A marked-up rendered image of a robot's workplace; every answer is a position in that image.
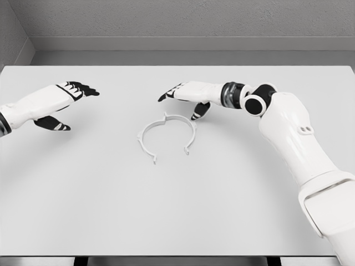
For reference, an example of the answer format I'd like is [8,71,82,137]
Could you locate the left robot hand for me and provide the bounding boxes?
[27,80,100,131]

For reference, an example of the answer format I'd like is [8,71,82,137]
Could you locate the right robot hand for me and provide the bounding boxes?
[157,80,214,121]

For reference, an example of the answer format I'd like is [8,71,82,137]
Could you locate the white pipe clamp half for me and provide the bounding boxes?
[165,113,199,156]
[136,111,168,166]

